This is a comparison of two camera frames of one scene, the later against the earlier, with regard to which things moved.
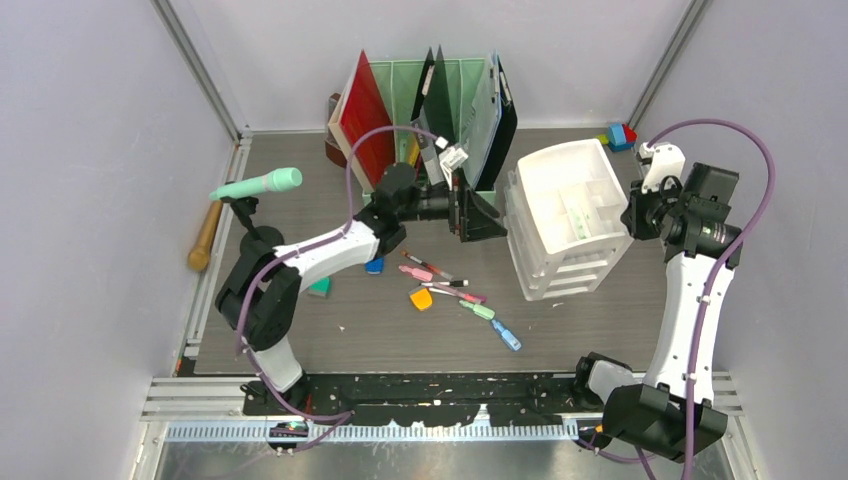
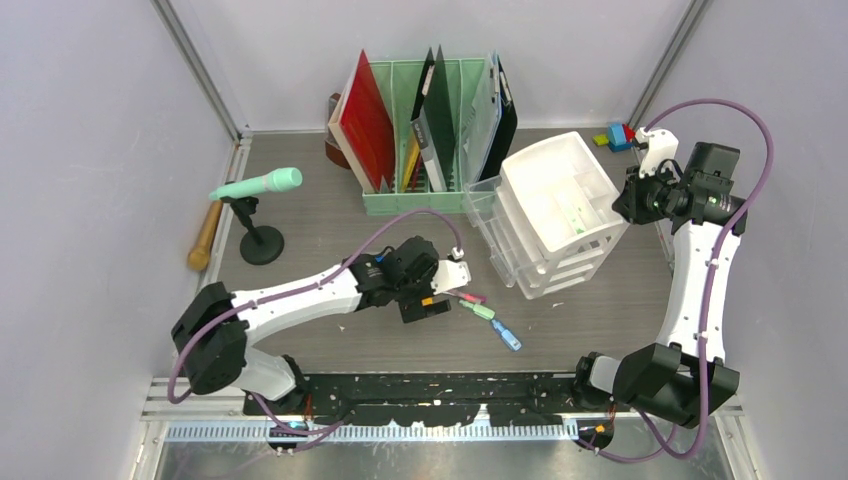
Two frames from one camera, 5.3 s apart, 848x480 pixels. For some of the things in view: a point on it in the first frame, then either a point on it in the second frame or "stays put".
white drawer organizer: [563, 208] stays put
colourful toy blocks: [619, 137] stays put
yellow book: [413, 150] stays put
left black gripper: [476, 218] → [415, 308]
